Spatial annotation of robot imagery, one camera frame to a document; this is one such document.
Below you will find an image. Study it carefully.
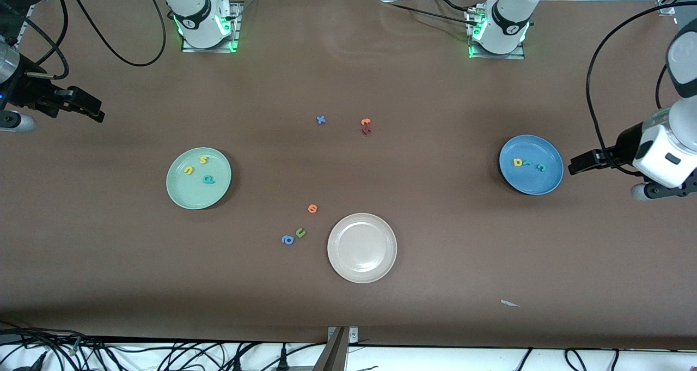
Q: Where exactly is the blue plate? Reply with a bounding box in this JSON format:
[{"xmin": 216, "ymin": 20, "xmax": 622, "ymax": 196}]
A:
[{"xmin": 499, "ymin": 135, "xmax": 564, "ymax": 196}]

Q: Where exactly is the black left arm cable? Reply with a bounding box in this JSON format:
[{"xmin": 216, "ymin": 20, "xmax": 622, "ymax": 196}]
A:
[{"xmin": 586, "ymin": 1, "xmax": 697, "ymax": 177}]

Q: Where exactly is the black base cable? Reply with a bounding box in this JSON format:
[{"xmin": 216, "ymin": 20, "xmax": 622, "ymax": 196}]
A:
[
  {"xmin": 433, "ymin": 0, "xmax": 477, "ymax": 15},
  {"xmin": 380, "ymin": 2, "xmax": 473, "ymax": 23}
]

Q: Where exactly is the metal table bracket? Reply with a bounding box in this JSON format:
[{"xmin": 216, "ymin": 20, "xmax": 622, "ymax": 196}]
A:
[{"xmin": 328, "ymin": 326, "xmax": 359, "ymax": 371}]

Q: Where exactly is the dark grey floor cable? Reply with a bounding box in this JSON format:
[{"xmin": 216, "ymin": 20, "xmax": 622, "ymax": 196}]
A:
[{"xmin": 0, "ymin": 327, "xmax": 82, "ymax": 355}]

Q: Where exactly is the green plate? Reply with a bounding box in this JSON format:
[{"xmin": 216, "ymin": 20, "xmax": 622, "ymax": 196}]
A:
[{"xmin": 166, "ymin": 147, "xmax": 233, "ymax": 210}]

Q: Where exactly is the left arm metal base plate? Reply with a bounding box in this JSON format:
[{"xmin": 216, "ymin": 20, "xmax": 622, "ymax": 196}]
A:
[{"xmin": 467, "ymin": 6, "xmax": 527, "ymax": 60}]

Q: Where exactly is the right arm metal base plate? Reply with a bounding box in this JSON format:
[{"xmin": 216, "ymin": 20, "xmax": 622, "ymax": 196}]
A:
[{"xmin": 181, "ymin": 1, "xmax": 242, "ymax": 53}]

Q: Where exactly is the white plate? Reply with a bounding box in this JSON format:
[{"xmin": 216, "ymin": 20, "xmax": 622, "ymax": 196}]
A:
[{"xmin": 327, "ymin": 212, "xmax": 398, "ymax": 284}]

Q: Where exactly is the brown table mat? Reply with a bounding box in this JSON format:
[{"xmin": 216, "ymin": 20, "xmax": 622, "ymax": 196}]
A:
[{"xmin": 0, "ymin": 0, "xmax": 697, "ymax": 350}]

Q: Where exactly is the black cable connector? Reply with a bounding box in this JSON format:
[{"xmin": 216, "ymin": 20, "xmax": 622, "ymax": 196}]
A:
[{"xmin": 11, "ymin": 352, "xmax": 47, "ymax": 371}]

